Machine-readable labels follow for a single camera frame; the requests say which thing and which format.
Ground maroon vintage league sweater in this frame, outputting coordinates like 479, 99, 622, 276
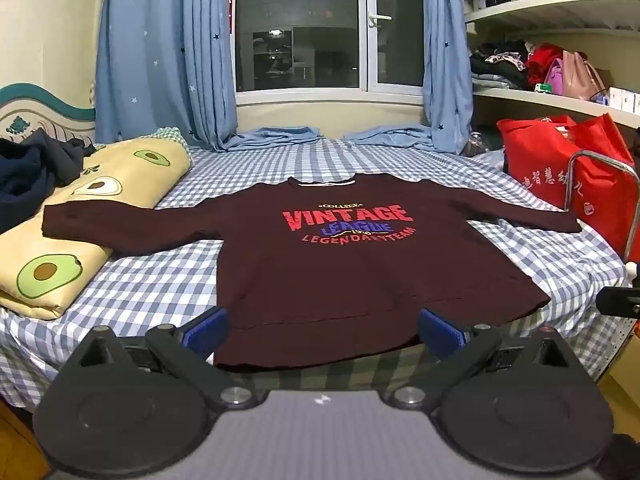
41, 173, 583, 369

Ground dark navy clothes pile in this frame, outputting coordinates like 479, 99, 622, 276
0, 128, 96, 233

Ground black clothes on shelf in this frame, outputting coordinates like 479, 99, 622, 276
470, 40, 529, 90

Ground blue white checked bedsheet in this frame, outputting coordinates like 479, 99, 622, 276
1, 139, 631, 410

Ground red fabric tote bag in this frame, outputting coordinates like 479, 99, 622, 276
497, 114, 639, 262

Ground green checked pillow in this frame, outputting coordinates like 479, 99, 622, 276
142, 127, 191, 158

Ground pink handbag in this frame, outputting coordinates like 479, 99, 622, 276
544, 51, 606, 101

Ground red item on shelf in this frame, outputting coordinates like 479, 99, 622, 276
525, 42, 564, 88

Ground right blue star curtain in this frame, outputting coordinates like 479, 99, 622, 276
423, 0, 473, 154

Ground blue star curtain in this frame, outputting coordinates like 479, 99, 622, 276
423, 0, 473, 154
94, 0, 241, 152

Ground left blue star curtain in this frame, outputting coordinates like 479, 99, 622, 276
94, 0, 241, 152

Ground teal trimmed headboard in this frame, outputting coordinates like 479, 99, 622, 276
0, 82, 96, 145

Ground white framed window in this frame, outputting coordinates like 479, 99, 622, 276
232, 0, 424, 96

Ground silver metal chair frame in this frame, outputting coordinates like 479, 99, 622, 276
564, 150, 639, 262

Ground white curved wall shelf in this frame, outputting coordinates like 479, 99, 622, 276
465, 0, 639, 131

